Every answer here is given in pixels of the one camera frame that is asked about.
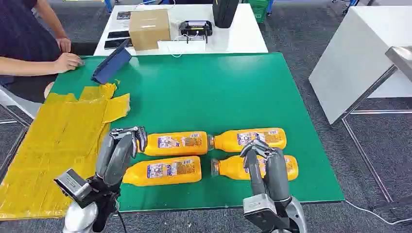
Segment person's right hand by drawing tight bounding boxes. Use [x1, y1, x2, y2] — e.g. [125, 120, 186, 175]
[53, 53, 85, 73]

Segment person's left hand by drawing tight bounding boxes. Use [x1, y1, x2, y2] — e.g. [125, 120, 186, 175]
[56, 37, 72, 54]

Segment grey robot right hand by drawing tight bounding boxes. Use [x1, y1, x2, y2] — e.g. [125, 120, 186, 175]
[240, 139, 292, 202]

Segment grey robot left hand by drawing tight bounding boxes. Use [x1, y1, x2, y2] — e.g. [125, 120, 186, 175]
[96, 126, 148, 188]

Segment orange drink bottle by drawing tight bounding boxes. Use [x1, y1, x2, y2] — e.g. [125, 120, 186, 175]
[122, 156, 203, 187]
[210, 155, 299, 182]
[207, 127, 288, 153]
[138, 131, 210, 157]

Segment dark blue folded case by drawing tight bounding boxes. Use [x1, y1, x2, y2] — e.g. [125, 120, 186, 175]
[91, 39, 133, 85]

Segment person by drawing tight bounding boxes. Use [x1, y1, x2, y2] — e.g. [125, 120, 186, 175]
[0, 0, 85, 103]

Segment large black phone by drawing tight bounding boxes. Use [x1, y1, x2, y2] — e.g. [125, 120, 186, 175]
[103, 38, 133, 50]

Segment small black phone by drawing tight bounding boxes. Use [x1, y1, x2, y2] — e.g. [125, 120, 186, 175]
[107, 30, 131, 39]

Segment white chair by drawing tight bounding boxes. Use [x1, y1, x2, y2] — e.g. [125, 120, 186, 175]
[0, 84, 43, 127]

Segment printed card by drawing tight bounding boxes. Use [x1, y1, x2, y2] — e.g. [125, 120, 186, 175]
[116, 11, 132, 25]

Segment yellow sheet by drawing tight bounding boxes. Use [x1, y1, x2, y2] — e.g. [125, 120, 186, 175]
[0, 83, 131, 221]

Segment brown cardboard box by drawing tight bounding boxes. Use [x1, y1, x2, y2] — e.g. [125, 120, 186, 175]
[128, 8, 172, 51]

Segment green table mat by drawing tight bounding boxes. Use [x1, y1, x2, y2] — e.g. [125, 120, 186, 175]
[50, 53, 345, 213]

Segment flat white box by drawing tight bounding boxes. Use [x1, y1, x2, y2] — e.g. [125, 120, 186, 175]
[157, 39, 206, 55]

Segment black device with antennas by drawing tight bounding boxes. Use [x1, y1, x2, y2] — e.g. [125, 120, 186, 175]
[179, 20, 213, 44]

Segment large white angled table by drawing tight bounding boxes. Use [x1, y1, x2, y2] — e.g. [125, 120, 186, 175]
[308, 5, 412, 125]

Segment black bag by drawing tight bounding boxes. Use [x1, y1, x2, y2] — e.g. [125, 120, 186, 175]
[212, 0, 240, 29]

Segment green plastic crate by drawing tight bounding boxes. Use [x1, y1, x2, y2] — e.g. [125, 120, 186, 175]
[242, 0, 270, 24]

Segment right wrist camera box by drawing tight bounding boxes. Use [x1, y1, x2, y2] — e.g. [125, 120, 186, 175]
[243, 194, 291, 231]

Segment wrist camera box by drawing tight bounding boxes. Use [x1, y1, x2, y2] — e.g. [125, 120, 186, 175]
[53, 168, 94, 209]
[243, 194, 291, 231]

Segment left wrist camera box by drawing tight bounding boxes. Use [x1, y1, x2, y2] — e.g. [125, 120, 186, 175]
[53, 168, 94, 209]

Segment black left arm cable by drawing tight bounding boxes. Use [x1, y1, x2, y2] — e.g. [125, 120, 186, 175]
[115, 205, 128, 233]

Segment white floor cable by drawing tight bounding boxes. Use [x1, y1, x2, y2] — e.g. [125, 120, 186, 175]
[344, 200, 412, 226]

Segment thin white cable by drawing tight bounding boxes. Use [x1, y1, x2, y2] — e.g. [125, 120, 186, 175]
[170, 30, 201, 59]

